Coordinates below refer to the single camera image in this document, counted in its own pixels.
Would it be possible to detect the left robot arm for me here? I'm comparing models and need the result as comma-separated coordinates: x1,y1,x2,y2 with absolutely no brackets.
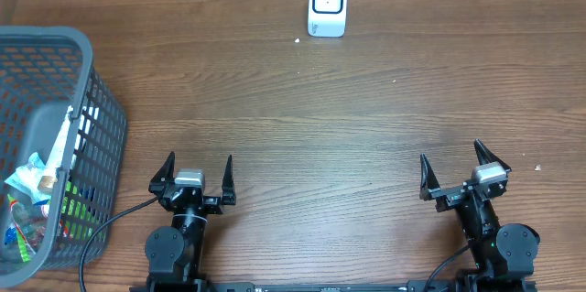
129,152,236,292

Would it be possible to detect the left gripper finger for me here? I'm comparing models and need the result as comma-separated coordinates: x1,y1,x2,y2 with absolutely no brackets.
222,155,235,199
150,151,176,185

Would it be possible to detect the white barcode scanner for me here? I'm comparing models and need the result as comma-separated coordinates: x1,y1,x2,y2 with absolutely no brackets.
308,0,348,38

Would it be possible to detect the light green wipes packet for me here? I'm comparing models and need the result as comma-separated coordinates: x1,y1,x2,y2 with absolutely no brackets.
5,152,51,204

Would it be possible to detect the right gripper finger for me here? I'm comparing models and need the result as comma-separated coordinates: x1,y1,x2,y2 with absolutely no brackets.
473,139,512,172
419,154,440,200

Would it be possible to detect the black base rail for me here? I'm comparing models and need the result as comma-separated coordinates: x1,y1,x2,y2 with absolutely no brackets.
201,280,459,292

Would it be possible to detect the white tube with gold cap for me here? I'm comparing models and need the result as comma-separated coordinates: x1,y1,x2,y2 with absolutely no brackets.
38,106,73,195

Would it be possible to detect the green Haribo candy bag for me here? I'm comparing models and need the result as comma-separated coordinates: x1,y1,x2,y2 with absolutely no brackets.
1,190,97,264

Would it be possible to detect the grey plastic basket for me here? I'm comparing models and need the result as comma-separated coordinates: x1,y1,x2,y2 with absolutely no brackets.
1,26,128,288

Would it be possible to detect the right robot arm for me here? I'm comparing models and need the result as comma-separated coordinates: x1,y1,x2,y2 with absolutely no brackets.
419,139,540,291

